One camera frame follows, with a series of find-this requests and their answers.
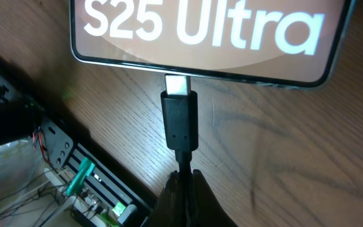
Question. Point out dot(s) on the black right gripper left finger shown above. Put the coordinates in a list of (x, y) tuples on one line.
[(167, 211)]

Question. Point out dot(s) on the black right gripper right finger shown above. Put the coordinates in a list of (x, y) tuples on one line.
[(205, 210)]

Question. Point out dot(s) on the Galaxy S25 Ultra smartphone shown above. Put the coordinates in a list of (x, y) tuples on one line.
[(293, 43)]

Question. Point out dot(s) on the green clamp handle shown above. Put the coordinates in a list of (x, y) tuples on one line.
[(85, 169)]

